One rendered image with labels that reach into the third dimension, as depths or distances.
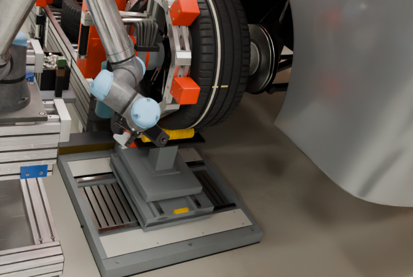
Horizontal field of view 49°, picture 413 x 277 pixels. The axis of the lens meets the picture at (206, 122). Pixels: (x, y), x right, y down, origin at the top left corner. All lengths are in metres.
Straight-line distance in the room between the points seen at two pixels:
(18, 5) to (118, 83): 0.30
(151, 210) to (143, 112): 1.07
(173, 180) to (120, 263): 0.49
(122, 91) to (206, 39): 0.60
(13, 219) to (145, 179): 0.62
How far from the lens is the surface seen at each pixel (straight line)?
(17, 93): 1.49
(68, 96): 2.34
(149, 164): 2.32
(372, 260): 2.71
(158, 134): 1.38
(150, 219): 2.13
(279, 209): 2.70
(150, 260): 2.09
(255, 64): 2.11
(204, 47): 1.70
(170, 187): 2.23
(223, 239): 2.27
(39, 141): 1.59
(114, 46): 1.28
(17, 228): 1.98
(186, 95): 1.67
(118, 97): 1.19
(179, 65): 1.70
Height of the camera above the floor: 1.62
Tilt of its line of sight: 30 degrees down
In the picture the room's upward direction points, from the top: 16 degrees clockwise
